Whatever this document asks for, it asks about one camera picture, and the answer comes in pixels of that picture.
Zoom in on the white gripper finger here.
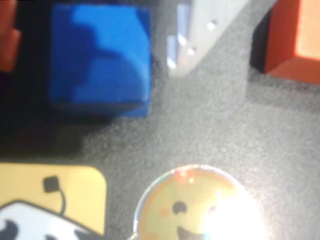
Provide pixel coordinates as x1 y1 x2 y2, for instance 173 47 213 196
166 0 278 79

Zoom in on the yellow square robot sticker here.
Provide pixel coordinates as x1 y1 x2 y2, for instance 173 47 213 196
0 163 108 240

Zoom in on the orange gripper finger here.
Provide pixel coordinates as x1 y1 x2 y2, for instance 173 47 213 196
0 0 21 73

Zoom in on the hugging face emoji sticker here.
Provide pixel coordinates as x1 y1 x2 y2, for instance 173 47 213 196
134 164 262 240

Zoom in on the orange cube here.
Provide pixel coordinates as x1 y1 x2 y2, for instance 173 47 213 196
264 0 320 85

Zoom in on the blue cube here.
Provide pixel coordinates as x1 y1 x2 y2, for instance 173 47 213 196
49 4 153 119

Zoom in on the dark grey fabric mat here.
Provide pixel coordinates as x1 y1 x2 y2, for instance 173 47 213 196
0 0 320 240

